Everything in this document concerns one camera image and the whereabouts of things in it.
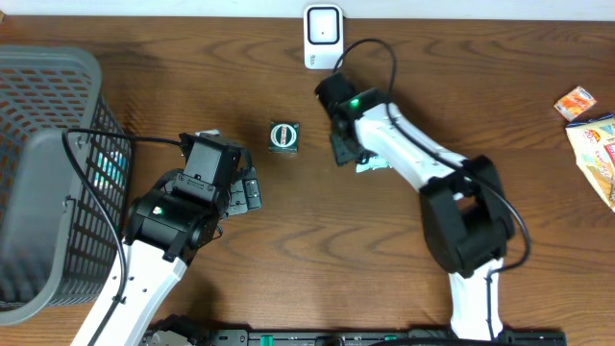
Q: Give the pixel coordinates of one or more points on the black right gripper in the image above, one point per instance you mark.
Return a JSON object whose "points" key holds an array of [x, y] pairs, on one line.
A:
{"points": [[341, 154]]}

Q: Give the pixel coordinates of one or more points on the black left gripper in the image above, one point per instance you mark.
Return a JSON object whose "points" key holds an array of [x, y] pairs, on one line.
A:
{"points": [[248, 193]]}

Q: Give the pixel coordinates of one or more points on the teal wet wipes pack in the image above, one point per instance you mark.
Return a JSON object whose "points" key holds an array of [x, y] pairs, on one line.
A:
{"points": [[373, 163]]}

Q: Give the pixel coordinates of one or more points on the green Zam-Buk box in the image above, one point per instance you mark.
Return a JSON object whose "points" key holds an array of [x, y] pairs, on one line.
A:
{"points": [[284, 138]]}

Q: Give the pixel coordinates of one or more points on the orange tissue pack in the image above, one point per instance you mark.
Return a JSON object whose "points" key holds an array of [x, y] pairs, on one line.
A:
{"points": [[574, 103]]}

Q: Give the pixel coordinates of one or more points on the yellow snack bag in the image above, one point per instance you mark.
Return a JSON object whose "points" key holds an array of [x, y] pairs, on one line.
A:
{"points": [[593, 146]]}

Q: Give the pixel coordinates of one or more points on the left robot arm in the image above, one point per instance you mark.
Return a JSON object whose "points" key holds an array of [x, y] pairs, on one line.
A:
{"points": [[165, 229]]}

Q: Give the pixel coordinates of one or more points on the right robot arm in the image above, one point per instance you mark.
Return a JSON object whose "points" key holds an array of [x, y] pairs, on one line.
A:
{"points": [[465, 222]]}

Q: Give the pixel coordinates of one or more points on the white barcode scanner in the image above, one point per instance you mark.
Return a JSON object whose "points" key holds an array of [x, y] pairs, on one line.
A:
{"points": [[323, 36]]}

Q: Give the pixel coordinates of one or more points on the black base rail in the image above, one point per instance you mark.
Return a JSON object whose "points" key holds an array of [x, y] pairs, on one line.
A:
{"points": [[245, 338]]}

